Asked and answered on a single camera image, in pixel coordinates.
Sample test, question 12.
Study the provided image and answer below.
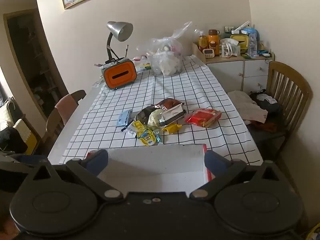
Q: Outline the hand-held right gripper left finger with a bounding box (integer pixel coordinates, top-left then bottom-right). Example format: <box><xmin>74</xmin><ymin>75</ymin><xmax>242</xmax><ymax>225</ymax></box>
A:
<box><xmin>25</xmin><ymin>149</ymin><xmax>124</xmax><ymax>202</ymax></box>

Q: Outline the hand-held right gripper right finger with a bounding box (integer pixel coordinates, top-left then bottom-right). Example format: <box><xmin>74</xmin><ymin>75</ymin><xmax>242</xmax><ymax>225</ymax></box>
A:
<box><xmin>189</xmin><ymin>149</ymin><xmax>293</xmax><ymax>202</ymax></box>

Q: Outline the small yellow snack packet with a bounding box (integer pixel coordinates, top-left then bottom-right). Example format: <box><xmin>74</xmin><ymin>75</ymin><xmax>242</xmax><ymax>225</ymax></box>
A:
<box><xmin>161</xmin><ymin>123</ymin><xmax>182</xmax><ymax>133</ymax></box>

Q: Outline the white red cardboard box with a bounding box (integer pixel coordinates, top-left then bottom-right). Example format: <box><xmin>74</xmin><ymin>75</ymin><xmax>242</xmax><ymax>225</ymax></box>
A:
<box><xmin>87</xmin><ymin>144</ymin><xmax>215</xmax><ymax>190</ymax></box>

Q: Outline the brown silver foil snack packet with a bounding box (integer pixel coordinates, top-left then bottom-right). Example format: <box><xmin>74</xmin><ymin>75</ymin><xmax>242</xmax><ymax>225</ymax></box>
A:
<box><xmin>160</xmin><ymin>105</ymin><xmax>187</xmax><ymax>127</ymax></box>

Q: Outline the black gold snack packet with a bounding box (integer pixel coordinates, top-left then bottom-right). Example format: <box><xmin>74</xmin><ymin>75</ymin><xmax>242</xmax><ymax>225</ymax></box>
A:
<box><xmin>134</xmin><ymin>106</ymin><xmax>154</xmax><ymax>125</ymax></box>

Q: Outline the cream yellow cushion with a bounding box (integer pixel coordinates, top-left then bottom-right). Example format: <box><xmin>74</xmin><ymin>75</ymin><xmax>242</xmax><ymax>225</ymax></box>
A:
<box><xmin>12</xmin><ymin>119</ymin><xmax>38</xmax><ymax>155</ymax></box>

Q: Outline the clear white snack wrapper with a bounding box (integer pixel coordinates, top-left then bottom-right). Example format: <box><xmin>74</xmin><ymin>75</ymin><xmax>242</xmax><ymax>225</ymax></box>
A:
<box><xmin>124</xmin><ymin>125</ymin><xmax>137</xmax><ymax>138</ymax></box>

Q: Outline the red snack packet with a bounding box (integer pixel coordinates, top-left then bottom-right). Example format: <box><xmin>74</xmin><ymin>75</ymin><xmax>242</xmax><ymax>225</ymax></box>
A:
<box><xmin>184</xmin><ymin>108</ymin><xmax>222</xmax><ymax>128</ymax></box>

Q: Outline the light blue snack packet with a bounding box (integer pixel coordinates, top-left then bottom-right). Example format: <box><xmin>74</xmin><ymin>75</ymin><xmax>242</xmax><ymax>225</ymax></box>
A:
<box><xmin>117</xmin><ymin>109</ymin><xmax>133</xmax><ymax>127</ymax></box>

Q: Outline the dark wooden chair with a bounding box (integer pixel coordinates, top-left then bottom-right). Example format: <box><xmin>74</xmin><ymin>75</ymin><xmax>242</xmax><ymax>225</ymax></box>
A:
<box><xmin>41</xmin><ymin>89</ymin><xmax>87</xmax><ymax>153</ymax></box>

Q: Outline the yellow striped snack packet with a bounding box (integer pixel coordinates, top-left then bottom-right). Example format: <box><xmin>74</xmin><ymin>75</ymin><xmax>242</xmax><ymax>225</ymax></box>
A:
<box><xmin>132</xmin><ymin>120</ymin><xmax>146</xmax><ymax>131</ymax></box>

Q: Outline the yellow cartoon snack packet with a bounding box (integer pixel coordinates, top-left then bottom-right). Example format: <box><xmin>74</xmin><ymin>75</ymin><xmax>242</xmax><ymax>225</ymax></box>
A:
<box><xmin>136</xmin><ymin>127</ymin><xmax>163</xmax><ymax>146</ymax></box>

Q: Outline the pink cloth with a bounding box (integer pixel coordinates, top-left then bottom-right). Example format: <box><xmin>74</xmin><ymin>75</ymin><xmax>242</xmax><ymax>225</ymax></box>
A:
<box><xmin>55</xmin><ymin>94</ymin><xmax>78</xmax><ymax>126</ymax></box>

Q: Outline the dark red cloth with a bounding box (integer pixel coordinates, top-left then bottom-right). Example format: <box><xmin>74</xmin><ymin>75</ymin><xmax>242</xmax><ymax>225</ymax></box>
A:
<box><xmin>250</xmin><ymin>120</ymin><xmax>282</xmax><ymax>133</ymax></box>

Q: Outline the white cloth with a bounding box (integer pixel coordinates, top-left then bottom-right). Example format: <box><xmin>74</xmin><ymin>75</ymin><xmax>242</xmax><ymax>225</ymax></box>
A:
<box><xmin>227</xmin><ymin>90</ymin><xmax>268</xmax><ymax>125</ymax></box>

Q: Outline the red brown chip bag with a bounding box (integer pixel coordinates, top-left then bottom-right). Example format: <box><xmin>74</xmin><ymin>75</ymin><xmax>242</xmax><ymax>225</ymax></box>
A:
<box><xmin>155</xmin><ymin>97</ymin><xmax>185</xmax><ymax>109</ymax></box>

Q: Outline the black bag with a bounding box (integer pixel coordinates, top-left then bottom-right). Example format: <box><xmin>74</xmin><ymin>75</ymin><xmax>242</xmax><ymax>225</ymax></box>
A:
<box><xmin>250</xmin><ymin>89</ymin><xmax>282</xmax><ymax>117</ymax></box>

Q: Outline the black white checkered tablecloth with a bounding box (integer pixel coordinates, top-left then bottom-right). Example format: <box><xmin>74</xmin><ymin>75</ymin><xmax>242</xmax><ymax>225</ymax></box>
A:
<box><xmin>60</xmin><ymin>55</ymin><xmax>263</xmax><ymax>166</ymax></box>

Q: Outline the orange tissue box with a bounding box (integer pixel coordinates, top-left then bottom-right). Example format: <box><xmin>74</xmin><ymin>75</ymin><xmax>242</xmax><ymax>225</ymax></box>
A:
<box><xmin>101</xmin><ymin>58</ymin><xmax>137</xmax><ymax>90</ymax></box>

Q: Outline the white drawer cabinet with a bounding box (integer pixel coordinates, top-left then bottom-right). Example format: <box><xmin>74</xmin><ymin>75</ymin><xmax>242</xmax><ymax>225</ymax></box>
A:
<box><xmin>205</xmin><ymin>55</ymin><xmax>274</xmax><ymax>93</ymax></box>

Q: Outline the wooden framed shelf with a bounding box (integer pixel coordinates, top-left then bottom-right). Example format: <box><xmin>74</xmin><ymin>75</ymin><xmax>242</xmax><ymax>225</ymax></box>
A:
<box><xmin>3</xmin><ymin>9</ymin><xmax>68</xmax><ymax>121</ymax></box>

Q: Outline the clear plastic bag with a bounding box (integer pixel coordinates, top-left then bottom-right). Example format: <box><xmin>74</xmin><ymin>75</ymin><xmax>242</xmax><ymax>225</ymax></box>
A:
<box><xmin>136</xmin><ymin>21</ymin><xmax>193</xmax><ymax>76</ymax></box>

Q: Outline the white paper gift bag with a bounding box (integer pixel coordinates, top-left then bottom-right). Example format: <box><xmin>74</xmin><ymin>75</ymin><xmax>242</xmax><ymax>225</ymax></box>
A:
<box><xmin>220</xmin><ymin>38</ymin><xmax>241</xmax><ymax>59</ymax></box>

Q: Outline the light wooden slatted chair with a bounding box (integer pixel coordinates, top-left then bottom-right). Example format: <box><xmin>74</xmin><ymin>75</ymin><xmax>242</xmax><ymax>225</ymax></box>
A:
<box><xmin>246</xmin><ymin>61</ymin><xmax>313</xmax><ymax>161</ymax></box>

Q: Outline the orange thermos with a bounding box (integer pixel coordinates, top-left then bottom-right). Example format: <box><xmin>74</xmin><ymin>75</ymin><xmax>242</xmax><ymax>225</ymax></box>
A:
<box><xmin>208</xmin><ymin>29</ymin><xmax>221</xmax><ymax>56</ymax></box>

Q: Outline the amber bottle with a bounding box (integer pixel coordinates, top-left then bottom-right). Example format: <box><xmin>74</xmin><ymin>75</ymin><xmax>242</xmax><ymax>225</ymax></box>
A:
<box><xmin>198</xmin><ymin>32</ymin><xmax>208</xmax><ymax>53</ymax></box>

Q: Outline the clear water bottle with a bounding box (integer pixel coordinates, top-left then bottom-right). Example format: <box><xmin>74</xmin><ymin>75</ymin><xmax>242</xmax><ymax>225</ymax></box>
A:
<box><xmin>248</xmin><ymin>33</ymin><xmax>258</xmax><ymax>58</ymax></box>

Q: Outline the grey desk lamp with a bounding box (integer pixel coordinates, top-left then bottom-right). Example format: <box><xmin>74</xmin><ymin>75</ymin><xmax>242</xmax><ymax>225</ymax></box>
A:
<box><xmin>104</xmin><ymin>21</ymin><xmax>134</xmax><ymax>65</ymax></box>

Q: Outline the blue round container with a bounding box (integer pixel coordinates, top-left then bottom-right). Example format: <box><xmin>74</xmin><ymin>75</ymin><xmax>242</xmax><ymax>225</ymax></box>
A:
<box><xmin>241</xmin><ymin>27</ymin><xmax>260</xmax><ymax>41</ymax></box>

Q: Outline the white tube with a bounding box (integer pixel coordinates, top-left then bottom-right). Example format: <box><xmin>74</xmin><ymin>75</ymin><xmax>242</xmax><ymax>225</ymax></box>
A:
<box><xmin>231</xmin><ymin>21</ymin><xmax>250</xmax><ymax>34</ymax></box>

